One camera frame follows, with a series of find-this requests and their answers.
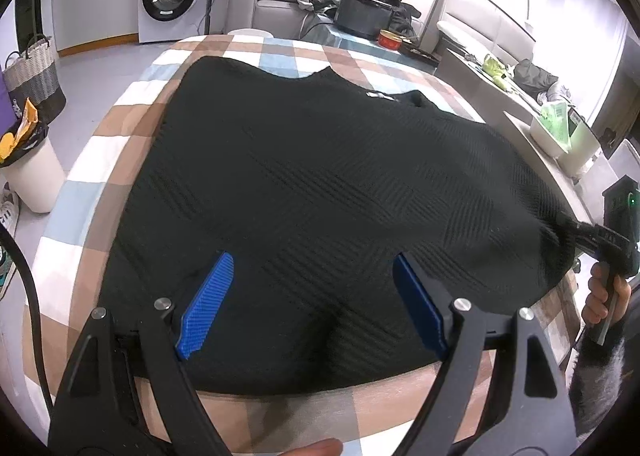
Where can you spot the white trash bin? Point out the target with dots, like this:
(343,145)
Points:
(34,172)

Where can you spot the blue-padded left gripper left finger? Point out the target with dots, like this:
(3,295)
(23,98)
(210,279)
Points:
(130,395)

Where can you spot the woven laundry basket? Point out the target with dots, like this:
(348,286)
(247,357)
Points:
(32,74)

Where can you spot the black knit sweater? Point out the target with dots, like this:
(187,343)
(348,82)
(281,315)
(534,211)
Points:
(314,185)

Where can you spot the white round stool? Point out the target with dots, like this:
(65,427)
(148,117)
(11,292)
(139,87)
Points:
(254,32)

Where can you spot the green plush toy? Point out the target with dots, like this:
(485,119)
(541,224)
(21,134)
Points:
(500,74)

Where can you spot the teal side table cloth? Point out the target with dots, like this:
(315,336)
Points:
(326,34)

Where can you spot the white green sneaker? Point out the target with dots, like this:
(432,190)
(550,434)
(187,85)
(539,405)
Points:
(10,209)

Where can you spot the black electric cooker pot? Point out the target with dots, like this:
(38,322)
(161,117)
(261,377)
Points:
(363,18)

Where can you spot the red food bowl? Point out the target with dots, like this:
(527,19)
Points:
(390,41)

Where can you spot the purple bag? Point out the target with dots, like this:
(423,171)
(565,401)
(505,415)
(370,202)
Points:
(7,114)

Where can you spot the left hand thumb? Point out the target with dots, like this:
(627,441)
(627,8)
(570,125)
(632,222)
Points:
(328,447)

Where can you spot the white tissue box holder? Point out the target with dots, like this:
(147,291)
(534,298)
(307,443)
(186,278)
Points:
(564,136)

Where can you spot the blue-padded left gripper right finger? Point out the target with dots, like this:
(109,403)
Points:
(527,410)

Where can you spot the right hand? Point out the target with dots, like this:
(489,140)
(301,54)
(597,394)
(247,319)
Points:
(595,310)

